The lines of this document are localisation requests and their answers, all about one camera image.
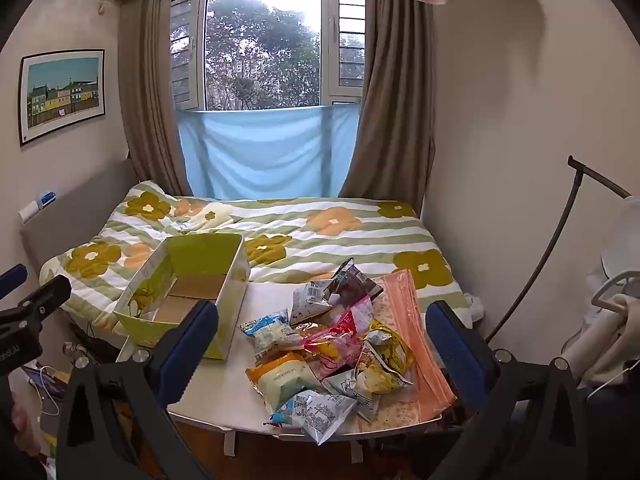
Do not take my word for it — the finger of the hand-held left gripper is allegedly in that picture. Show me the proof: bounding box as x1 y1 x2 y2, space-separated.
0 274 72 335
0 263 29 297

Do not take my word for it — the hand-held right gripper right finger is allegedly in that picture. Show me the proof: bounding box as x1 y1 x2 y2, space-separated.
425 300 590 480

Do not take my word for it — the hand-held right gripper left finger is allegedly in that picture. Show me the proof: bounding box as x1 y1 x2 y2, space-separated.
55 300 221 480

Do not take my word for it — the gold yellow snack packet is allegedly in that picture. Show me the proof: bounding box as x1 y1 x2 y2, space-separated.
360 320 416 396

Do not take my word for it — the green cardboard box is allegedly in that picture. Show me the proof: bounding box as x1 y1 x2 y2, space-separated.
114 232 251 361

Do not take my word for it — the orange cream snack packet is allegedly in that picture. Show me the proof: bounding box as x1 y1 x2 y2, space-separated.
245 352 326 413

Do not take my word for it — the small white grey snack packet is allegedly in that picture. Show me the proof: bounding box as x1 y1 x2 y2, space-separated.
325 367 381 423

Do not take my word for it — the red pink snack packet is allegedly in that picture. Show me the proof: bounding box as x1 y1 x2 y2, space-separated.
302 327 363 381

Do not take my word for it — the dark brown snack packet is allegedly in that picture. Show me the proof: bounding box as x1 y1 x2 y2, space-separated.
327 258 383 306

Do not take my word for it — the white blue printed snack packet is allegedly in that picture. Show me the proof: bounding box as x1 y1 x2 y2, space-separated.
270 390 358 446

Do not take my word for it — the person's left hand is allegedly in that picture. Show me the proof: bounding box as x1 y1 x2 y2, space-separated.
11 400 42 457

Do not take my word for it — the smartphone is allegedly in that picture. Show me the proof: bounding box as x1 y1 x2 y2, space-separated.
22 365 66 401

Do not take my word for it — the orange zip bag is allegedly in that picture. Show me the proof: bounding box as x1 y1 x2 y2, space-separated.
372 269 458 433

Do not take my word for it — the white and blue tube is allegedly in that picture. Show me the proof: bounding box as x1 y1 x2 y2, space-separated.
19 190 57 223

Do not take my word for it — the grey bed headboard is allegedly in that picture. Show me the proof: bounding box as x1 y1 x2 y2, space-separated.
20 160 138 281

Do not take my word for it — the white cloth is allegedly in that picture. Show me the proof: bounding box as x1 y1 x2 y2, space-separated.
562 270 640 388

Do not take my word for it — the floral striped blanket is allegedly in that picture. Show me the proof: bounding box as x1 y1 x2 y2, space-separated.
40 180 473 331

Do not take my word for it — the white round appliance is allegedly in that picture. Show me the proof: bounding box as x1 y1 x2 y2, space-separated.
597 195 640 281

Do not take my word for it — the brown curtain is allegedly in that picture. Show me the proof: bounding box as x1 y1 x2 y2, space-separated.
117 0 193 198
340 0 436 211

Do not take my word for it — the light blue cloth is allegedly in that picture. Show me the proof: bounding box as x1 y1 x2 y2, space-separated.
177 102 361 198

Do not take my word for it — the black metal stand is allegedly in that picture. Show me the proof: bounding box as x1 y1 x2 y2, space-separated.
485 156 632 343

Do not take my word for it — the white cable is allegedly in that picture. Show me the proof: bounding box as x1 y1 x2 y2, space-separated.
30 367 65 417

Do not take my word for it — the framed wall poster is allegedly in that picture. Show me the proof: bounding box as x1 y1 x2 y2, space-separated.
19 49 106 147

